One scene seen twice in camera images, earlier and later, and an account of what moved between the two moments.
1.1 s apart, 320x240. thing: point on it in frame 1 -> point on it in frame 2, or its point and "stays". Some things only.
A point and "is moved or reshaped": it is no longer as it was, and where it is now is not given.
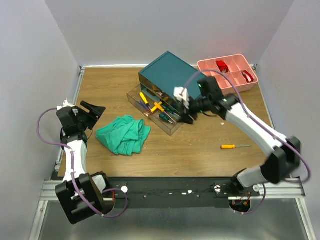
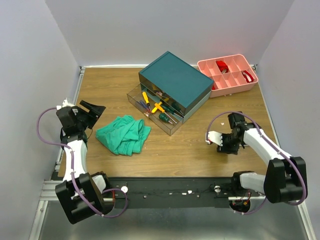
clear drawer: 161,112 stays
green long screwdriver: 168,109 stays
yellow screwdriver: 144,98 is moved or reshaped
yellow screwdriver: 160,103 stays
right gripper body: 189,110 -> 227,146
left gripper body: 84,119 stays
